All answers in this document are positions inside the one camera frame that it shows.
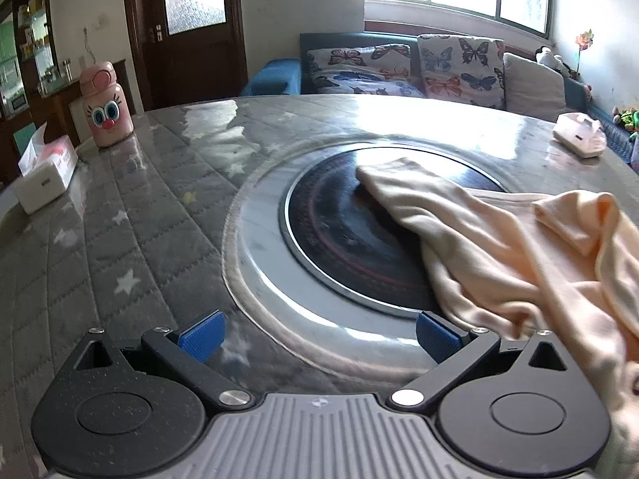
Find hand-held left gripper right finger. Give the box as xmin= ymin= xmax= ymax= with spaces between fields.
xmin=387 ymin=312 xmax=568 ymax=412

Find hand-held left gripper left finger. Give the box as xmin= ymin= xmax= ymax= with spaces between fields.
xmin=75 ymin=309 xmax=253 ymax=411

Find cream long-sleeved garment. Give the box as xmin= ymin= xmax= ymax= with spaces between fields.
xmin=355 ymin=157 xmax=639 ymax=479

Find black round induction cooktop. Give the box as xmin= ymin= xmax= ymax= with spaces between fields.
xmin=280 ymin=147 xmax=505 ymax=317

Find white tissue box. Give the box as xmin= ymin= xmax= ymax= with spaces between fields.
xmin=12 ymin=122 xmax=79 ymax=214

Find pink cartoon face bottle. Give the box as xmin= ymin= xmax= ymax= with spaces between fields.
xmin=80 ymin=60 xmax=135 ymax=148

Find pink tissue pack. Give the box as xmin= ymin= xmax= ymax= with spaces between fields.
xmin=552 ymin=112 xmax=609 ymax=159

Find blue sofa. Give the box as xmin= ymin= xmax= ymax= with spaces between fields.
xmin=241 ymin=32 xmax=639 ymax=170

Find square butterfly print cushion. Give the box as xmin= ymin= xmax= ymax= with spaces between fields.
xmin=417 ymin=34 xmax=506 ymax=109

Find beige cushion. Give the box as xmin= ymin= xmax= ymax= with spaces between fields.
xmin=502 ymin=52 xmax=570 ymax=121

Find dark wooden door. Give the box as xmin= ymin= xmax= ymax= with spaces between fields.
xmin=122 ymin=0 xmax=249 ymax=111

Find flat butterfly print pillow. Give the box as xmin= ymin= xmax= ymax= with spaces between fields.
xmin=306 ymin=45 xmax=425 ymax=98

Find small green plush toys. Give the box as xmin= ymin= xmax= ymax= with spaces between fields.
xmin=611 ymin=106 xmax=639 ymax=133

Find white plush toy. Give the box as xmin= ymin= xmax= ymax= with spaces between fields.
xmin=535 ymin=46 xmax=572 ymax=78

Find dark wooden display cabinet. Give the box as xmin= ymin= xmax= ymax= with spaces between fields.
xmin=0 ymin=0 xmax=135 ymax=185

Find colourful pinwheel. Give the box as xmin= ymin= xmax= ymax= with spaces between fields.
xmin=574 ymin=29 xmax=596 ymax=78

